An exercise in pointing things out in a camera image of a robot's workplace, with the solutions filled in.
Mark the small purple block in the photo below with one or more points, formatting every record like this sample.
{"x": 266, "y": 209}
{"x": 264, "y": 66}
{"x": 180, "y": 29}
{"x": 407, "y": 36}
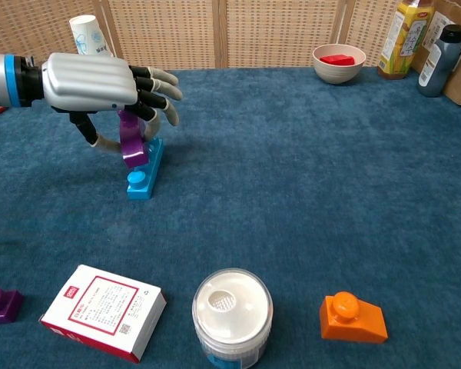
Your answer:
{"x": 2, "y": 307}

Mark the orange toy block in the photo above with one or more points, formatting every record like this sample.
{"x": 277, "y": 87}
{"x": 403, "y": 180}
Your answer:
{"x": 353, "y": 323}

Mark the yellow tea bottle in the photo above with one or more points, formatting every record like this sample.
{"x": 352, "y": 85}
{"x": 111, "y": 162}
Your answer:
{"x": 401, "y": 46}

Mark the blue carpet mat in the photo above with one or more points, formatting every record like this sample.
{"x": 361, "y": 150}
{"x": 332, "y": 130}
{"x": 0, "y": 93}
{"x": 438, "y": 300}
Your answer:
{"x": 272, "y": 192}

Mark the white box with red print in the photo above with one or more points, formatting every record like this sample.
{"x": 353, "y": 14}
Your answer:
{"x": 100, "y": 307}

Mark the beige bowl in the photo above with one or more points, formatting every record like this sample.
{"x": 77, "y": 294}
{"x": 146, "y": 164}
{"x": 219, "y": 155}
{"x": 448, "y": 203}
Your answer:
{"x": 338, "y": 75}

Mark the cyan long toy block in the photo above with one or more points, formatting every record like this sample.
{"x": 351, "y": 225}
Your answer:
{"x": 142, "y": 188}

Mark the white lidded jar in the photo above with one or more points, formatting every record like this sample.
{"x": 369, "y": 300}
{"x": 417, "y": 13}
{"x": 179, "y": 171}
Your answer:
{"x": 232, "y": 311}

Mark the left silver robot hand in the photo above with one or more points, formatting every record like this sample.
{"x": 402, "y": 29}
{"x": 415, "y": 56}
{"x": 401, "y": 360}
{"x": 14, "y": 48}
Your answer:
{"x": 88, "y": 80}

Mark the bamboo folding screen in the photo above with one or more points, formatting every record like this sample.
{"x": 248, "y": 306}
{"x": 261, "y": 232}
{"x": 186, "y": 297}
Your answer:
{"x": 253, "y": 34}

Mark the stack of white paper cups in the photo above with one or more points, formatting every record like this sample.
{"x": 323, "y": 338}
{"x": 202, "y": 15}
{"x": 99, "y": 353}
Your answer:
{"x": 88, "y": 36}

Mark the red object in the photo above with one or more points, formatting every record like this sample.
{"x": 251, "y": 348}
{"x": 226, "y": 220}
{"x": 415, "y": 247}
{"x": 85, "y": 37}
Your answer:
{"x": 336, "y": 60}

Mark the purple tall toy block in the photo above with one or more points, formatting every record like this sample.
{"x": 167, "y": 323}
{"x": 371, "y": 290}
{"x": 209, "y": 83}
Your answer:
{"x": 132, "y": 146}

